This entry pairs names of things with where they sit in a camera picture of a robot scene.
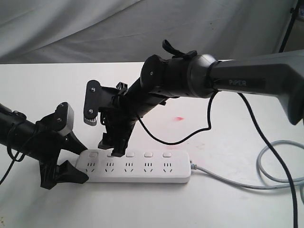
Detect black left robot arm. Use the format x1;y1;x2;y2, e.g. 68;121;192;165
0;102;88;190

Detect grey backdrop cloth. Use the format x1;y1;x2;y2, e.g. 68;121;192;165
0;0;296;64

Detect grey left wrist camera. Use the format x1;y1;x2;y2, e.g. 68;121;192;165
52;102;74;136

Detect white five-socket power strip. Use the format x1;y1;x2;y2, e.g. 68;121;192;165
76;149;191;184

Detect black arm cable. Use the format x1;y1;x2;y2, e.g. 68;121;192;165
136;91;300;228
0;123;52;185

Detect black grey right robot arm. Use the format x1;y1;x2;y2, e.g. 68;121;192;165
98;40;304;157

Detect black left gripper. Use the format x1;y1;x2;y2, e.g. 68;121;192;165
34;114;89;190

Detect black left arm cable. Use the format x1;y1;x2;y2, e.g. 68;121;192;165
0;123;52;185

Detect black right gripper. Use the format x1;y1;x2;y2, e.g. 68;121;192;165
97;82;139;157

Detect black tripod stand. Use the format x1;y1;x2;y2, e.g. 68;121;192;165
275;0;303;53

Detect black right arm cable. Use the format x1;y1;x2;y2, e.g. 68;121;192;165
136;91;300;228

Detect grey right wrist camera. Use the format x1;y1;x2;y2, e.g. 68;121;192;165
83;80;101;126

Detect grey power cord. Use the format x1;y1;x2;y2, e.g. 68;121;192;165
189;140;304;191

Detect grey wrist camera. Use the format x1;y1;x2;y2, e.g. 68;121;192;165
52;102;74;136
83;80;101;126

